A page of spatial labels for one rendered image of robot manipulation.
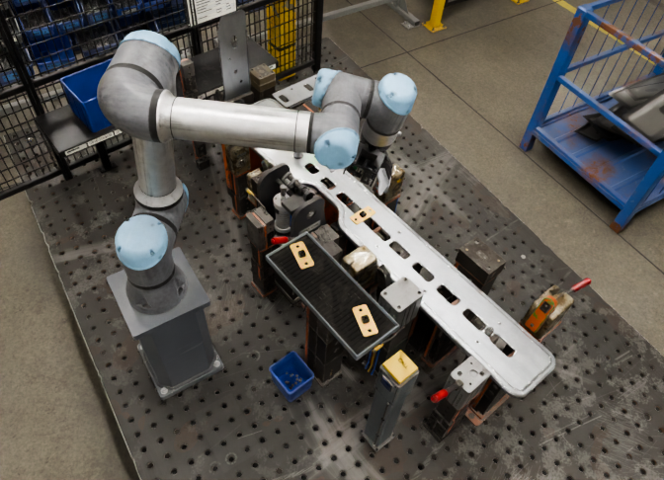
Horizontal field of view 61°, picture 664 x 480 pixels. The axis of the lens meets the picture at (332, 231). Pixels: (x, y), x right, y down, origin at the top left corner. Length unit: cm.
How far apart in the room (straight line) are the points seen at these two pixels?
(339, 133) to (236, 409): 105
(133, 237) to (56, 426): 146
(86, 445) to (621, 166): 309
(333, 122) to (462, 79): 323
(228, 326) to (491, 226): 107
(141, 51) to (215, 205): 117
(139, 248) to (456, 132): 271
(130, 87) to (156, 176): 32
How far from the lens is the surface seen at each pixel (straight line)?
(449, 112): 389
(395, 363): 136
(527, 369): 163
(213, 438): 178
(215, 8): 237
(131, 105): 106
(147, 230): 137
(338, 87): 109
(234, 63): 215
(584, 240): 340
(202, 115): 103
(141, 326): 150
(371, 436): 174
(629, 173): 366
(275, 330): 192
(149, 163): 132
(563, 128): 377
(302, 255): 148
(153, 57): 115
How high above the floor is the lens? 237
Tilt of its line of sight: 51 degrees down
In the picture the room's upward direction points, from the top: 5 degrees clockwise
